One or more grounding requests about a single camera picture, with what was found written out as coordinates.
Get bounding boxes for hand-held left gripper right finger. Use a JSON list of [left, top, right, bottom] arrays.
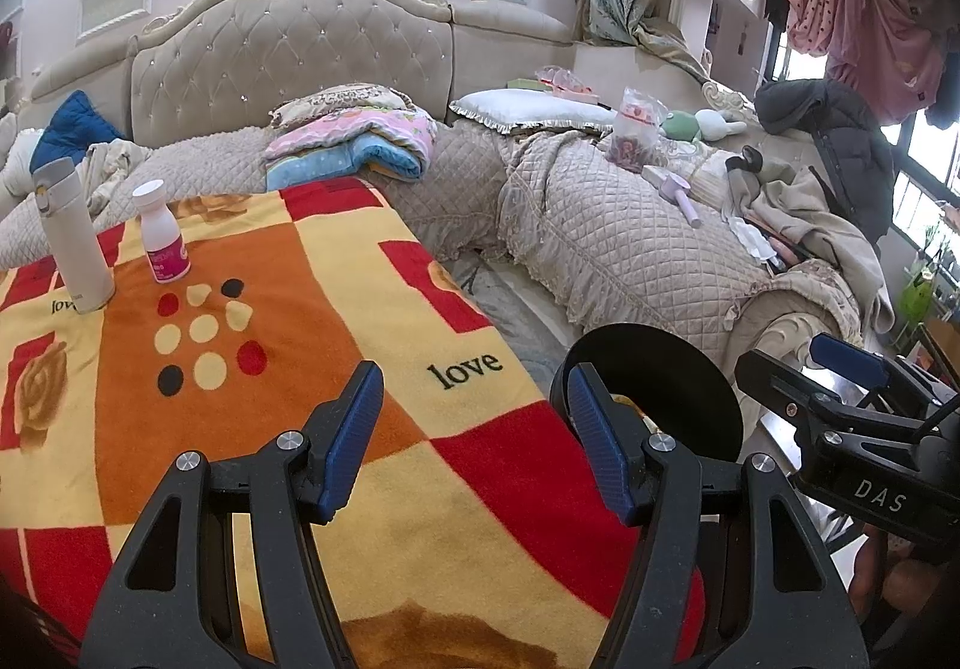
[[566, 363, 872, 669]]

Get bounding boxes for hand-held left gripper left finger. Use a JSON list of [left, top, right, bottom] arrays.
[[79, 360, 386, 669]]

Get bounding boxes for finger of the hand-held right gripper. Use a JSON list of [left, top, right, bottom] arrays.
[[733, 347, 853, 442], [810, 331, 960, 424]]

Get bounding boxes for black round trash bin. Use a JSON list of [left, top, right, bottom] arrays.
[[551, 322, 746, 468]]

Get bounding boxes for beige coat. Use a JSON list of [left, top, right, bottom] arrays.
[[723, 166, 887, 319]]

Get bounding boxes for printed orange red blanket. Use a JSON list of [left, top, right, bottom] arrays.
[[0, 178, 710, 669]]

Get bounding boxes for dark grey puffer jacket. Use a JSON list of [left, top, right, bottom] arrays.
[[753, 79, 898, 251]]

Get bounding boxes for pink hair brush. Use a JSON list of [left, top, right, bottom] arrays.
[[640, 164, 707, 228]]

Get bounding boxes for white medicine bottle pink label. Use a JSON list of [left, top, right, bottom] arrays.
[[132, 179, 193, 286]]

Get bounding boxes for blue fleece blanket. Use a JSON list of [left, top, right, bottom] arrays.
[[265, 132, 429, 194]]

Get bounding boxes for green plush toy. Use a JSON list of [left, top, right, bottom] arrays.
[[659, 108, 748, 142]]

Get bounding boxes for clear plastic bag pink contents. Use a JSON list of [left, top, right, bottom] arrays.
[[610, 87, 669, 173]]

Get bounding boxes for pink floral blanket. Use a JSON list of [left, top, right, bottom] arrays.
[[263, 106, 440, 168]]

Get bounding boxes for pink hanging clothes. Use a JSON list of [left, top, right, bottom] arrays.
[[765, 0, 947, 124]]

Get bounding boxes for white satin pillow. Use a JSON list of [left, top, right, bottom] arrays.
[[448, 87, 620, 134]]

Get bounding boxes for patterned beige cushion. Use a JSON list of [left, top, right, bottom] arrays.
[[270, 85, 410, 131]]

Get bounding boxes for white thermos bottle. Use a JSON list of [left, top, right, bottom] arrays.
[[31, 157, 118, 314]]

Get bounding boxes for beige crumpled garment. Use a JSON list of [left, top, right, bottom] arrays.
[[78, 138, 155, 217]]

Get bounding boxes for beige tufted sofa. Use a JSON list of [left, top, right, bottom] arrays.
[[0, 0, 893, 431]]

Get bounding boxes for blue puffer jacket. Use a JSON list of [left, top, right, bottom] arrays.
[[30, 89, 129, 172]]

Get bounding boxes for white cloth bundle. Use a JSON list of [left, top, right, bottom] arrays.
[[0, 129, 40, 199]]

